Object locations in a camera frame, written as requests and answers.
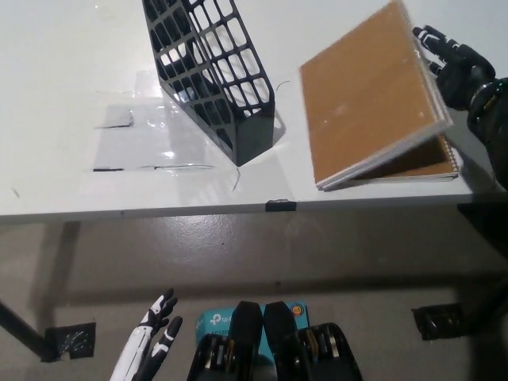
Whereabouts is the black lattice book holder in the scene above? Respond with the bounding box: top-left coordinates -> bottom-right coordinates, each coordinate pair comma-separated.
141,0 -> 277,167

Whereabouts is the teal router box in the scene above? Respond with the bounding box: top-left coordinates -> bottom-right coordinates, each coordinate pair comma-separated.
196,304 -> 309,350

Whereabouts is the grey upright table leg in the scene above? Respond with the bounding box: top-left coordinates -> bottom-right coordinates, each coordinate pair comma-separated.
47,221 -> 83,318

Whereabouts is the black table edge clip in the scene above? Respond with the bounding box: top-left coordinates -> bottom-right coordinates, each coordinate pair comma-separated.
265,198 -> 298,212

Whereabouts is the clear plastic sheet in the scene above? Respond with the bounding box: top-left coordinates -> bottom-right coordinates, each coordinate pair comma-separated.
83,75 -> 239,175

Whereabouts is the white and black left hand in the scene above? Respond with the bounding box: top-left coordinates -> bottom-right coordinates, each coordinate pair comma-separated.
109,288 -> 183,381

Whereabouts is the black and white right hand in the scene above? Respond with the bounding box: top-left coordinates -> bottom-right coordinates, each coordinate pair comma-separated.
412,25 -> 497,112

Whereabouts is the black slanted table leg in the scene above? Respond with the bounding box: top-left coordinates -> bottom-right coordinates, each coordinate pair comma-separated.
0,301 -> 52,362

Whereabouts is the black table support panel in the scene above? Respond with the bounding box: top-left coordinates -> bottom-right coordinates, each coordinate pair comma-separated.
456,202 -> 508,247

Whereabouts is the brown spiral notebook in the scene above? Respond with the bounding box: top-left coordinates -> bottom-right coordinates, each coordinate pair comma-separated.
323,134 -> 461,190
298,0 -> 454,191

